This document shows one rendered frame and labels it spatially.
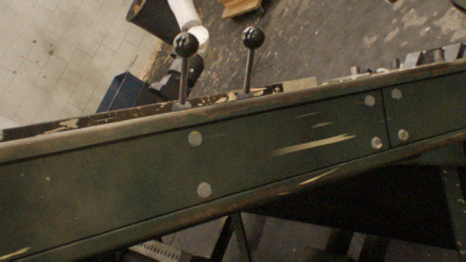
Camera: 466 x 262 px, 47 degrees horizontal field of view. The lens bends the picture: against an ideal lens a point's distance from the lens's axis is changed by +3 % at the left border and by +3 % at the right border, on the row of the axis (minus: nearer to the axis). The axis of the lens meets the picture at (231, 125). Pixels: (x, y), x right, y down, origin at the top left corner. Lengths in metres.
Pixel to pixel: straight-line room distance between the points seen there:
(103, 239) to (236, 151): 0.16
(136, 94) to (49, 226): 5.05
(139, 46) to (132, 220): 6.19
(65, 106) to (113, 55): 0.83
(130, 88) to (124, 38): 1.25
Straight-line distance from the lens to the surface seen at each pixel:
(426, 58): 1.59
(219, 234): 3.05
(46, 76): 6.34
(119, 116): 1.27
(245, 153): 0.55
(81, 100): 6.40
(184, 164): 0.52
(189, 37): 0.76
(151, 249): 1.71
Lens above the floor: 1.74
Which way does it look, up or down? 26 degrees down
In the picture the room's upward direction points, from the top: 58 degrees counter-clockwise
